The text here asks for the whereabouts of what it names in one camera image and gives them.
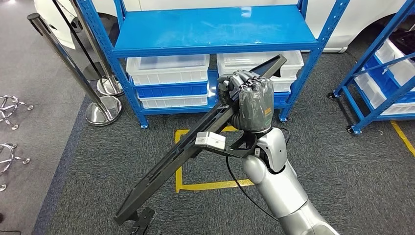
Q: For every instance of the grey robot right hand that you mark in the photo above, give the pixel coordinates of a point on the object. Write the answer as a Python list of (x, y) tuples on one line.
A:
[(256, 107)]

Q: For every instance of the black plastic car part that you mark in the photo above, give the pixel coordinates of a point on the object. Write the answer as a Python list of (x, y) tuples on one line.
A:
[(272, 65)]

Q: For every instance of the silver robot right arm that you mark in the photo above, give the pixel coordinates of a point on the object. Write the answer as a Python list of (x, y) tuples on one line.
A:
[(282, 188)]

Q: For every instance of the blue metal shelf rack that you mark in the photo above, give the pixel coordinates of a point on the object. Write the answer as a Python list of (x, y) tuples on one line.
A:
[(210, 29), (373, 48)]

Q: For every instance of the white plastic bin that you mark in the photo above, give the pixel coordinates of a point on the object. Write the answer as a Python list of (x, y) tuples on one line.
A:
[(394, 56), (175, 102), (233, 61), (285, 85), (369, 92), (168, 69)]

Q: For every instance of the white car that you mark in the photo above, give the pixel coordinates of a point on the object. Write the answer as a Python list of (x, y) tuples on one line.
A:
[(363, 19)]

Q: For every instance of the yellow floor tape square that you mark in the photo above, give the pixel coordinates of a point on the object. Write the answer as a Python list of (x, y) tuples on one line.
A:
[(403, 138)]

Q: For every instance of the black robot left foot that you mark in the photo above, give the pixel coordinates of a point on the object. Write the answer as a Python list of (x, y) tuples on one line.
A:
[(142, 222)]

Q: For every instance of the chrome chair base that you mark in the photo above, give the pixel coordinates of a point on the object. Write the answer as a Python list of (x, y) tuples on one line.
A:
[(6, 155), (6, 103)]

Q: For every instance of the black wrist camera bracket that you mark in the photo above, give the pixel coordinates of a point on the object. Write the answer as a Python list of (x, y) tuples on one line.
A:
[(246, 153)]

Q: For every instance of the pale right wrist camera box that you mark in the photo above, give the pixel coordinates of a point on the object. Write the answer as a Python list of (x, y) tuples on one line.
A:
[(210, 140)]

